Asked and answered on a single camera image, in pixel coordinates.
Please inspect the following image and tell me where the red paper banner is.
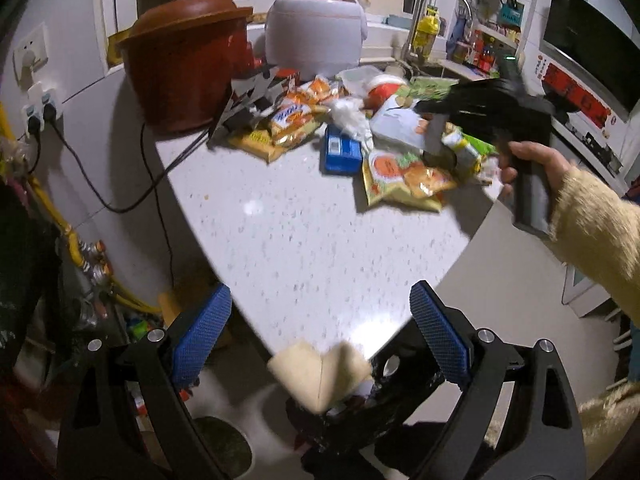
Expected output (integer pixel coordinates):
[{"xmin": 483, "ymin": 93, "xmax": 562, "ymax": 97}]
[{"xmin": 537, "ymin": 49, "xmax": 617, "ymax": 127}]

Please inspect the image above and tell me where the teal knife holder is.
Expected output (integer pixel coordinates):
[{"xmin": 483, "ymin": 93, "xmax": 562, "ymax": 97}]
[{"xmin": 499, "ymin": 0, "xmax": 527, "ymax": 29}]

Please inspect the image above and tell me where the white power strip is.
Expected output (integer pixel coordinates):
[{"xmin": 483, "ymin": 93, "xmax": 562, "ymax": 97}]
[{"xmin": 22, "ymin": 82, "xmax": 64, "ymax": 134}]

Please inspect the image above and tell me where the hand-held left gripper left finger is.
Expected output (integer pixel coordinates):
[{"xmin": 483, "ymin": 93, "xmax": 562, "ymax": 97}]
[{"xmin": 56, "ymin": 284, "xmax": 232, "ymax": 480}]

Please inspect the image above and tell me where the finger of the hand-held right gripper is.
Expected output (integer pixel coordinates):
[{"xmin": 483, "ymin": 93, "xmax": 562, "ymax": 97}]
[{"xmin": 415, "ymin": 79, "xmax": 507, "ymax": 129}]

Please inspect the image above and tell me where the blue box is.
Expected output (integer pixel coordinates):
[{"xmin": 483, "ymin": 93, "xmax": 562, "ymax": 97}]
[{"xmin": 323, "ymin": 124, "xmax": 364, "ymax": 177}]

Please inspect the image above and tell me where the orange cracker packet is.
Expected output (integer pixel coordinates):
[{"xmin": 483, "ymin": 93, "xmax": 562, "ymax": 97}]
[
  {"xmin": 270, "ymin": 100, "xmax": 321, "ymax": 148},
  {"xmin": 295, "ymin": 76, "xmax": 347, "ymax": 107}
]

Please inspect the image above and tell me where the yellow dish soap bottle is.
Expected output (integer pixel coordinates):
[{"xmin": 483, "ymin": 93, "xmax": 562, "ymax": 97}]
[{"xmin": 413, "ymin": 4, "xmax": 444, "ymax": 59}]

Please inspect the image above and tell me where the grey round stool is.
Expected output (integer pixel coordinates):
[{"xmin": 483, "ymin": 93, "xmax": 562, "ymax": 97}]
[{"xmin": 192, "ymin": 414, "xmax": 254, "ymax": 480}]

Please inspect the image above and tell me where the cream garment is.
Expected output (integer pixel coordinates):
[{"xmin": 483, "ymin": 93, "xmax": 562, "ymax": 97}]
[{"xmin": 575, "ymin": 375, "xmax": 640, "ymax": 480}]

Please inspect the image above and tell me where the white wall socket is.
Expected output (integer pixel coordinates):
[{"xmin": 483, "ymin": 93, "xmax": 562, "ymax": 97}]
[{"xmin": 12, "ymin": 22, "xmax": 52, "ymax": 87}]

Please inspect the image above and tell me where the person's right hand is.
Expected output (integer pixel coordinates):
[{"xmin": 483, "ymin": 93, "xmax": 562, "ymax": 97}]
[{"xmin": 497, "ymin": 141, "xmax": 576, "ymax": 196}]

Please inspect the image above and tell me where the grey cabinet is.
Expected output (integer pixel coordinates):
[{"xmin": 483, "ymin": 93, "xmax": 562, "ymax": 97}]
[{"xmin": 561, "ymin": 264, "xmax": 622, "ymax": 319}]

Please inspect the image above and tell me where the grey wrapper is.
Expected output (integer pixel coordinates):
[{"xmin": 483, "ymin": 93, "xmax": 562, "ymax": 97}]
[{"xmin": 422, "ymin": 113, "xmax": 454, "ymax": 154}]

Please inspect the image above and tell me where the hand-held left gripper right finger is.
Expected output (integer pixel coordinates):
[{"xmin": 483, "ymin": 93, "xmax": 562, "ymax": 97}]
[{"xmin": 410, "ymin": 281, "xmax": 586, "ymax": 480}]

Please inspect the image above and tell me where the crumpled white plastic bag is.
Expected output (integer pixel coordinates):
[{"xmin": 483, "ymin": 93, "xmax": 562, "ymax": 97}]
[{"xmin": 327, "ymin": 97, "xmax": 374, "ymax": 152}]

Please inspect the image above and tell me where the group of condiment bottles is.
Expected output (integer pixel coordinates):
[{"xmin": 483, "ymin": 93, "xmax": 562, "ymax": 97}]
[{"xmin": 449, "ymin": 24, "xmax": 502, "ymax": 74}]

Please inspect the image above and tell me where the black range hood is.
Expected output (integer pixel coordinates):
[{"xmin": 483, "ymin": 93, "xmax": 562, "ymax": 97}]
[{"xmin": 542, "ymin": 0, "xmax": 640, "ymax": 122}]

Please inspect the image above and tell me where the brown clay pot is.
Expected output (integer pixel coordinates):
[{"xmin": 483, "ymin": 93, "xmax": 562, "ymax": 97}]
[{"xmin": 115, "ymin": 0, "xmax": 257, "ymax": 134}]

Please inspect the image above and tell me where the beige sponge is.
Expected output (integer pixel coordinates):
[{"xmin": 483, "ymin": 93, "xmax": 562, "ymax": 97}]
[{"xmin": 267, "ymin": 339, "xmax": 374, "ymax": 414}]

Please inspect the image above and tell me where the black power cable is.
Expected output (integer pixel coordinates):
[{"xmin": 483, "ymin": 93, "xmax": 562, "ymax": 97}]
[{"xmin": 47, "ymin": 119, "xmax": 213, "ymax": 214}]

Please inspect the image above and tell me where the yellow snack packet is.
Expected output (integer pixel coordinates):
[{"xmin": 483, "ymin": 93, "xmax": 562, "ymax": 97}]
[{"xmin": 229, "ymin": 127, "xmax": 282, "ymax": 164}]

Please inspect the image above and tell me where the orange green snack packet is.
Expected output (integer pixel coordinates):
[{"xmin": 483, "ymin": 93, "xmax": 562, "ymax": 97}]
[{"xmin": 361, "ymin": 149, "xmax": 459, "ymax": 214}]

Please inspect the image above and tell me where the lavender rice cooker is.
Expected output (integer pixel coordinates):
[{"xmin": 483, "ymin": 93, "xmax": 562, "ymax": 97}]
[{"xmin": 263, "ymin": 0, "xmax": 369, "ymax": 82}]

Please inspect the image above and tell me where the white green pouch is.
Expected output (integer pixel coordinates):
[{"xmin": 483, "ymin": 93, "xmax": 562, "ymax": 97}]
[{"xmin": 369, "ymin": 82, "xmax": 452, "ymax": 154}]

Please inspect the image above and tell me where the yellow white packet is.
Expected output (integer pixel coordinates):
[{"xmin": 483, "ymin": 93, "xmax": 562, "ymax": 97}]
[{"xmin": 441, "ymin": 126, "xmax": 484, "ymax": 177}]

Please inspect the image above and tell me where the red noodle bowl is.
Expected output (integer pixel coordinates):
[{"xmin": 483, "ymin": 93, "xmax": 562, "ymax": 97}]
[{"xmin": 364, "ymin": 73, "xmax": 407, "ymax": 110}]

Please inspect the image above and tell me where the clear plastic container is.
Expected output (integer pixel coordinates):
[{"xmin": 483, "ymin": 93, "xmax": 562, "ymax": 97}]
[{"xmin": 336, "ymin": 64, "xmax": 382, "ymax": 99}]

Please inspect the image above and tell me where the yellow gas pipe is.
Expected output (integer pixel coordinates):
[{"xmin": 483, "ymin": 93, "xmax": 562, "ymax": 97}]
[{"xmin": 0, "ymin": 104, "xmax": 162, "ymax": 317}]

